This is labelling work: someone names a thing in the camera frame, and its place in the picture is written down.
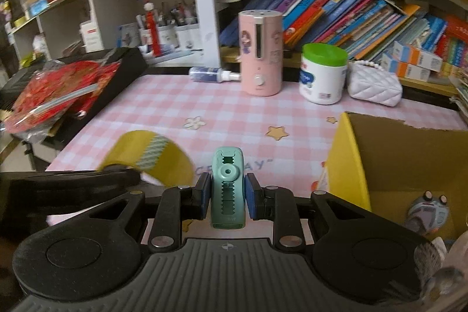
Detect yellow tape roll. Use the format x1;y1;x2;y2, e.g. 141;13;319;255
97;130;195;188

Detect grey toy car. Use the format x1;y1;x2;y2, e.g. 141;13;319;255
404;191;450;235

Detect pink checkered tablecloth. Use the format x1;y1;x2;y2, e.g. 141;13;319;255
50;75;467;197

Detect black electronic keyboard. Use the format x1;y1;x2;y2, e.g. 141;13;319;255
1;48;147;148

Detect red packaged decorations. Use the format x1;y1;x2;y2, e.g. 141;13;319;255
1;59;121;143

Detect yellow cardboard box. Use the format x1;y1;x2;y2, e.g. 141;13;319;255
315;112;467;239

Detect blue spray bottle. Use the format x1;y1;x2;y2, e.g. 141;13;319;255
189;66;241;83

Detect white jar green lid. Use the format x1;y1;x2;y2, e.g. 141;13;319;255
299;43;348;105

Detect white quilted purse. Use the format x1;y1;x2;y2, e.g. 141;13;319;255
347;61;403;107

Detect white pen holder cups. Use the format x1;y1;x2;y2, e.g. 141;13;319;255
157;24;203;51

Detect pink humidifier cylinder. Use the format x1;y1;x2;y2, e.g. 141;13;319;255
239;9;283;96

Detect red hanging tassel ornament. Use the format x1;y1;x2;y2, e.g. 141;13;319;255
144;1;162;57

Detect orange white medicine boxes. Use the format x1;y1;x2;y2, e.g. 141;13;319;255
380;41;443;82

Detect row of leaning books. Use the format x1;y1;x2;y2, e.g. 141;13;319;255
219;0;449;61

